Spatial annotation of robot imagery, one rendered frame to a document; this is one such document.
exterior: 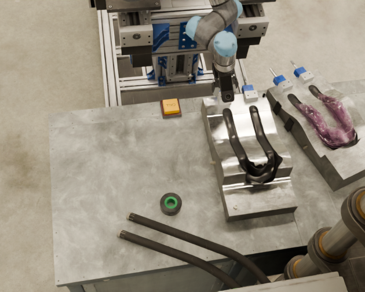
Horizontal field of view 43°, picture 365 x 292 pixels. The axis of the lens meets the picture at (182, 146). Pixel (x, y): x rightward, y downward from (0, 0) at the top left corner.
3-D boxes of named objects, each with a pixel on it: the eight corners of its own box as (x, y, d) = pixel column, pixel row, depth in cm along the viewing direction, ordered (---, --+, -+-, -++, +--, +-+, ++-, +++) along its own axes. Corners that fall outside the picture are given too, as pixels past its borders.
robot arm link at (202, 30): (203, 21, 167) (226, 37, 164) (182, 37, 163) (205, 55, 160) (205, 4, 161) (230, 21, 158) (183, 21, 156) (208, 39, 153)
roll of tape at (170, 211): (185, 207, 174) (186, 203, 171) (170, 220, 171) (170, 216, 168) (171, 192, 177) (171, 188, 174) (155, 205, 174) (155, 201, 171)
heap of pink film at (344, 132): (289, 106, 193) (295, 94, 186) (324, 91, 198) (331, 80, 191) (326, 156, 182) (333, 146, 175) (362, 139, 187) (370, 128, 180)
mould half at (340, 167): (265, 96, 202) (270, 80, 192) (313, 76, 209) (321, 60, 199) (333, 192, 181) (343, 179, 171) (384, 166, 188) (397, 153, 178)
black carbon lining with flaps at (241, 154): (219, 111, 188) (222, 97, 180) (258, 107, 190) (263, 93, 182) (240, 189, 171) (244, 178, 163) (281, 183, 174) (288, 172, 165)
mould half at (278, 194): (200, 110, 196) (204, 91, 185) (260, 103, 200) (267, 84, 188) (226, 222, 172) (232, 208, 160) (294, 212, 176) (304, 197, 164)
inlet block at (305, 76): (284, 66, 207) (287, 58, 203) (294, 62, 209) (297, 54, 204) (301, 88, 202) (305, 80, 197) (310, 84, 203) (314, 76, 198)
